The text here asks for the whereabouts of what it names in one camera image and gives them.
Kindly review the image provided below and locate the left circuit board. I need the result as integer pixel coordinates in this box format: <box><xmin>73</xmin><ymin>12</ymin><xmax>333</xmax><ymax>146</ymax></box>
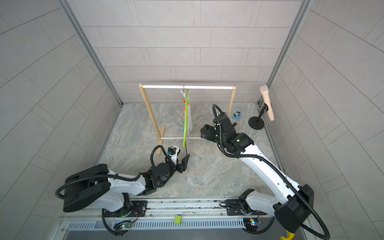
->
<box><xmin>114</xmin><ymin>221</ymin><xmax>133</xmax><ymax>231</ymax></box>

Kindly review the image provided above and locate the wooden clothes rack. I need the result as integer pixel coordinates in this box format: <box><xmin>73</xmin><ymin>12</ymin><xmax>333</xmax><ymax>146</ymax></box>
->
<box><xmin>139</xmin><ymin>84</ymin><xmax>236</xmax><ymax>144</ymax></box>

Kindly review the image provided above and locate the circuit board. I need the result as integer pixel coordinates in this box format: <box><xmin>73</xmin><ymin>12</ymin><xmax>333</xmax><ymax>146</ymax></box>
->
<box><xmin>243</xmin><ymin>218</ymin><xmax>261</xmax><ymax>233</ymax></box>
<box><xmin>114</xmin><ymin>221</ymin><xmax>133</xmax><ymax>231</ymax></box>

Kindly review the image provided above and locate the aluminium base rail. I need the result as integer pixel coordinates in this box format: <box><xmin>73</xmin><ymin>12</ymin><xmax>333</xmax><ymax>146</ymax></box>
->
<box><xmin>58</xmin><ymin>196</ymin><xmax>310</xmax><ymax>221</ymax></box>

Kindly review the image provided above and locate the green sticky block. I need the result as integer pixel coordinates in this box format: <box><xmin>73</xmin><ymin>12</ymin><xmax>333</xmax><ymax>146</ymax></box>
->
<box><xmin>174</xmin><ymin>215</ymin><xmax>182</xmax><ymax>225</ymax></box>

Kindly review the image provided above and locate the blue toy car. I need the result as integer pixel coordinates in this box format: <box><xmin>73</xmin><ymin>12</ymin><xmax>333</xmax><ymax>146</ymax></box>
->
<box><xmin>233</xmin><ymin>111</ymin><xmax>241</xmax><ymax>119</ymax></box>

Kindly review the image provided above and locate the yellow plastic hook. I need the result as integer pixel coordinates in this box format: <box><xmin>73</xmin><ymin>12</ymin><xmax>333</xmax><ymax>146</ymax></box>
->
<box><xmin>280</xmin><ymin>231</ymin><xmax>295</xmax><ymax>240</ymax></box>

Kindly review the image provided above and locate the white striped insole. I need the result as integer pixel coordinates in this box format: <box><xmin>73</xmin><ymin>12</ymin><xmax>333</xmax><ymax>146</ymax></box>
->
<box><xmin>187</xmin><ymin>103</ymin><xmax>193</xmax><ymax>132</ymax></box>

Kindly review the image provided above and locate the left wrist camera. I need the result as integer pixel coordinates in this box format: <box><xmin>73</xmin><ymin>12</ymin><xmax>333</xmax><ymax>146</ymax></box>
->
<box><xmin>167</xmin><ymin>146</ymin><xmax>180</xmax><ymax>158</ymax></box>

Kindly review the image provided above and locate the right circuit board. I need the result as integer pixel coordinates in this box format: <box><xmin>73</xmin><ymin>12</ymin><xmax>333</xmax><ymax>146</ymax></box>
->
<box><xmin>243</xmin><ymin>218</ymin><xmax>261</xmax><ymax>233</ymax></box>

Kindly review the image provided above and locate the green clip hanger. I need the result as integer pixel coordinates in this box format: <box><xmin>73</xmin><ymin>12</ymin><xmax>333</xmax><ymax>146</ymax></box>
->
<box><xmin>181</xmin><ymin>89</ymin><xmax>189</xmax><ymax>148</ymax></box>

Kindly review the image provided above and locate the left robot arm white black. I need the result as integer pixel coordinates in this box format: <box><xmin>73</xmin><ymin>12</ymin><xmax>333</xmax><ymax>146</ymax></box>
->
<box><xmin>55</xmin><ymin>145</ymin><xmax>190</xmax><ymax>237</ymax></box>

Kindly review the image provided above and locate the black microphone stand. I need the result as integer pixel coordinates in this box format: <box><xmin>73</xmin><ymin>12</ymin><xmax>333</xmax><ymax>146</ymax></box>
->
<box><xmin>248</xmin><ymin>104</ymin><xmax>269</xmax><ymax>130</ymax></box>

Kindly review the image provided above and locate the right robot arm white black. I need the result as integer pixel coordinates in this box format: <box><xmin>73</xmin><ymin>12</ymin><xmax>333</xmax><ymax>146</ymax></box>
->
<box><xmin>201</xmin><ymin>104</ymin><xmax>331</xmax><ymax>240</ymax></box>

